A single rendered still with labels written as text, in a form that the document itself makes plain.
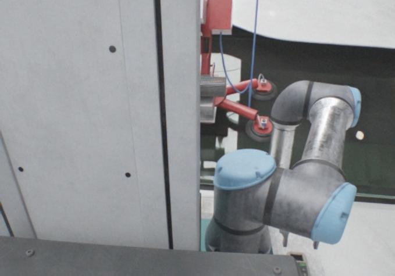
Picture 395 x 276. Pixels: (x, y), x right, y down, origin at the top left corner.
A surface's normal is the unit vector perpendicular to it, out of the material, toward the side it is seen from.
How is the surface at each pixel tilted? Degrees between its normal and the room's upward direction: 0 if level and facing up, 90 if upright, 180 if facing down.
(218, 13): 73
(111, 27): 90
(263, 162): 8
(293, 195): 43
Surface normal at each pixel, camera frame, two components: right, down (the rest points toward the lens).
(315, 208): -0.36, -0.23
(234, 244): -0.24, 0.14
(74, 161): -0.07, 0.44
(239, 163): -0.11, -0.91
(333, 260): 0.09, -0.89
